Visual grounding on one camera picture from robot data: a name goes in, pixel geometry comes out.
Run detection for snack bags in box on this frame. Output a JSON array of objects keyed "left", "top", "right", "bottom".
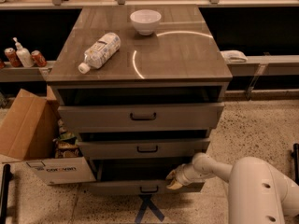
[{"left": 53, "top": 119, "right": 81, "bottom": 159}]

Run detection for white ceramic bowl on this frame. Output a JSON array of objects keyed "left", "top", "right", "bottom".
[{"left": 130, "top": 9, "right": 162, "bottom": 35}]

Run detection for grey drawer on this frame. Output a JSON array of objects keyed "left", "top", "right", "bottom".
[
  {"left": 58, "top": 103, "right": 224, "bottom": 133},
  {"left": 78, "top": 138, "right": 209, "bottom": 160},
  {"left": 86, "top": 157, "right": 204, "bottom": 195}
]

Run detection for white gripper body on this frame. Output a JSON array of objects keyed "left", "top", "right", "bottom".
[{"left": 177, "top": 164, "right": 202, "bottom": 186}]

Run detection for black bar edge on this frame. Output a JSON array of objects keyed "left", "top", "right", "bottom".
[
  {"left": 292, "top": 143, "right": 299, "bottom": 185},
  {"left": 0, "top": 164, "right": 12, "bottom": 224}
]

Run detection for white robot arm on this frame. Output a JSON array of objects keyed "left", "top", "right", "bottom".
[{"left": 166, "top": 153, "right": 299, "bottom": 224}]

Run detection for grey drawer cabinet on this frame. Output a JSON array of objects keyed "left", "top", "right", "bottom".
[{"left": 48, "top": 5, "right": 232, "bottom": 182}]

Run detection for white pump bottle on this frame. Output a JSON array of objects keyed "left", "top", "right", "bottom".
[{"left": 13, "top": 37, "right": 35, "bottom": 68}]

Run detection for black bar left edge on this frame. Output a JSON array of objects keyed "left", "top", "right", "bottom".
[{"left": 0, "top": 164, "right": 12, "bottom": 224}]

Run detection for grey top drawer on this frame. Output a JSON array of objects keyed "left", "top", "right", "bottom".
[{"left": 58, "top": 103, "right": 224, "bottom": 133}]

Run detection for folded white cloth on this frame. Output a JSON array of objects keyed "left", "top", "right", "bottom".
[{"left": 221, "top": 50, "right": 248, "bottom": 63}]

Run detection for clear plastic water bottle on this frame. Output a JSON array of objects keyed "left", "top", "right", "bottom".
[{"left": 78, "top": 33, "right": 121, "bottom": 74}]

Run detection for grey middle drawer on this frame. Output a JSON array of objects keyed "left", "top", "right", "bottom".
[{"left": 78, "top": 138, "right": 209, "bottom": 160}]

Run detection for red soda can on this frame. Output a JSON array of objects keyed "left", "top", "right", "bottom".
[
  {"left": 4, "top": 48, "right": 21, "bottom": 67},
  {"left": 31, "top": 50, "right": 47, "bottom": 67}
]

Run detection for open cardboard box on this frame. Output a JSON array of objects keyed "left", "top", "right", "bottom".
[{"left": 0, "top": 90, "right": 95, "bottom": 185}]

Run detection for black bar right edge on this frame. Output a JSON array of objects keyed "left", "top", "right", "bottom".
[{"left": 292, "top": 143, "right": 299, "bottom": 185}]

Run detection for grey bottom drawer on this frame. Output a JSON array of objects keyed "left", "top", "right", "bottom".
[{"left": 86, "top": 157, "right": 204, "bottom": 195}]

